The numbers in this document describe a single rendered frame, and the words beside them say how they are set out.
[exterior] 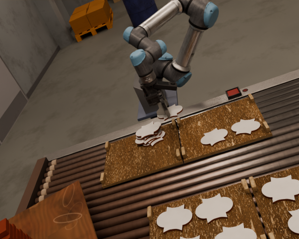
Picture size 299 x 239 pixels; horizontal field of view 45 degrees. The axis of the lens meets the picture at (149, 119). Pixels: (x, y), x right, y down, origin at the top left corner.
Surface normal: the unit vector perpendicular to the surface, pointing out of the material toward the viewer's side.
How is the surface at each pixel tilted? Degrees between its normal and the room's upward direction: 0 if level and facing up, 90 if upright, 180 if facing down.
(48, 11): 90
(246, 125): 0
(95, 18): 90
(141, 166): 0
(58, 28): 90
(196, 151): 0
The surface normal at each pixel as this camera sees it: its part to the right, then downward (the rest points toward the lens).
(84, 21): 0.12, 0.49
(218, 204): -0.36, -0.79
